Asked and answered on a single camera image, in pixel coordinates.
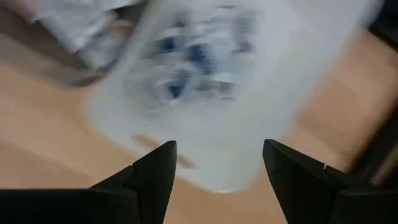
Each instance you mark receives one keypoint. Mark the white plastic bin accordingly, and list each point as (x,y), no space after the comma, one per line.
(248,133)

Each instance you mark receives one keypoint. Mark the white packet black print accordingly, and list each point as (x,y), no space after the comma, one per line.
(105,53)
(200,57)
(77,25)

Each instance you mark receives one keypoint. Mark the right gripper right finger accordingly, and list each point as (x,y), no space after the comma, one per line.
(311,199)

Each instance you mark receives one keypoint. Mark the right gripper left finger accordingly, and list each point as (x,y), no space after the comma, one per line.
(124,205)

